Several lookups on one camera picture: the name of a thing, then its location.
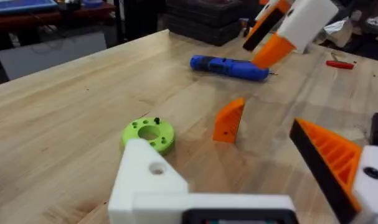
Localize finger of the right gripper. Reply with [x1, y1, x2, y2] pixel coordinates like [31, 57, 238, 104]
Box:
[252, 0, 339, 70]
[242, 0, 294, 52]

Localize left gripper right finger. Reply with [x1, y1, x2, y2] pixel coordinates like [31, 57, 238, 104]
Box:
[289, 118, 378, 224]

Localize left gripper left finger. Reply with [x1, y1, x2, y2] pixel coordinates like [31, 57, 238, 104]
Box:
[107, 138, 189, 224]

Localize blue electric screwdriver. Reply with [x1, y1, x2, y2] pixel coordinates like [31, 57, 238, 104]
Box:
[189, 55, 279, 82]

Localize orange ribbed wedge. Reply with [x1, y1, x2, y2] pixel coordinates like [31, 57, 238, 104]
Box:
[212, 98, 245, 144]

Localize green disc with holes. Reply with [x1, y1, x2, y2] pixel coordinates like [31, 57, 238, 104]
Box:
[121, 116, 176, 156]

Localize stack of black cases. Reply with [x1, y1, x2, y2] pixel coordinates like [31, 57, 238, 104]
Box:
[164, 0, 243, 47]

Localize grey flat panel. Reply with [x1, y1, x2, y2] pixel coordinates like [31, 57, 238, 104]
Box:
[0, 30, 108, 81]

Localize dark red side table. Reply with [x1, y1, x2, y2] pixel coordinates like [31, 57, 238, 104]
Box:
[0, 2, 116, 47]

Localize blue tray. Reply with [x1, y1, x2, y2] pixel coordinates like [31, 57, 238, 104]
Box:
[0, 0, 59, 14]

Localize red handled tool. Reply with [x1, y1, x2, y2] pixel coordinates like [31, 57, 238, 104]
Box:
[325, 60, 355, 70]

